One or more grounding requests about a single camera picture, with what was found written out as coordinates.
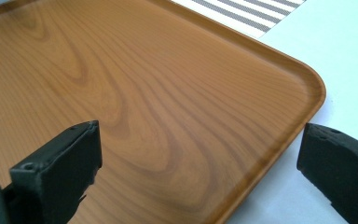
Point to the wooden tray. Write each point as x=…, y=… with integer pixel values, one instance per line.
x=167, y=102

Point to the grey striped white cloth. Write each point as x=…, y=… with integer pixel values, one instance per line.
x=245, y=14

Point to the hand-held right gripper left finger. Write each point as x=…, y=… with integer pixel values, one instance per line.
x=59, y=174

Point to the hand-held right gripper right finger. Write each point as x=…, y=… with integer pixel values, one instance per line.
x=338, y=168

